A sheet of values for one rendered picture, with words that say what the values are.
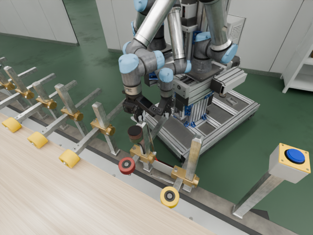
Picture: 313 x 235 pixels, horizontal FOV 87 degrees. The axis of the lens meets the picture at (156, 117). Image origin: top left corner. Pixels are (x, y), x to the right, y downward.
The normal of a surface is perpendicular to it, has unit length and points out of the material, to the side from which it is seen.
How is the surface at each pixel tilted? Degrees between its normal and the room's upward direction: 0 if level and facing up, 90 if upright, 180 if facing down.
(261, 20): 90
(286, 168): 90
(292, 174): 90
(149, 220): 0
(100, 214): 0
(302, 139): 0
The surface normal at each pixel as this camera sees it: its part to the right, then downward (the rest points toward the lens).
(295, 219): -0.04, -0.70
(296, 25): -0.39, 0.66
